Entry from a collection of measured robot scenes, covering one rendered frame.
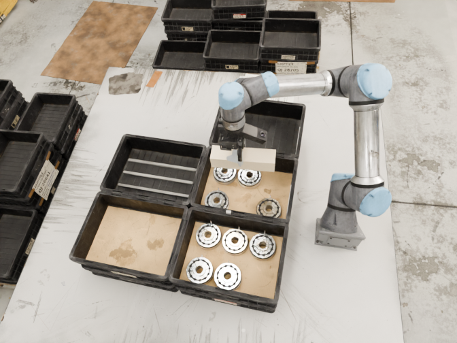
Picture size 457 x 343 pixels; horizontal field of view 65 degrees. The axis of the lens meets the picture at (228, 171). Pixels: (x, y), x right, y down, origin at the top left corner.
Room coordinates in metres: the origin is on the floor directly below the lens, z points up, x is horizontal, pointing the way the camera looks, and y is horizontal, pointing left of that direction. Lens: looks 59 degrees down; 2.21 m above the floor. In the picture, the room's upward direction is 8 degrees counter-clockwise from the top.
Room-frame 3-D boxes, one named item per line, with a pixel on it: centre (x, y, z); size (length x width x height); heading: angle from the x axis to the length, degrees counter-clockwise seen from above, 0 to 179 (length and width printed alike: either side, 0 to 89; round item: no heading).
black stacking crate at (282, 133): (0.99, -0.16, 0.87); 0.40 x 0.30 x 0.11; 71
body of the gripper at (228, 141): (0.73, -0.03, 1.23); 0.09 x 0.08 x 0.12; 75
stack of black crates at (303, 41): (1.97, -0.55, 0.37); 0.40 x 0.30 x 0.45; 75
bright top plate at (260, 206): (0.60, -0.14, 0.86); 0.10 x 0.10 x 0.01
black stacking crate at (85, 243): (0.56, 0.41, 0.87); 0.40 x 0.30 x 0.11; 71
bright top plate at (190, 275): (0.39, 0.16, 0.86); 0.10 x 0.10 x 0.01
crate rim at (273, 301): (0.42, 0.04, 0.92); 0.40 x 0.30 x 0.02; 71
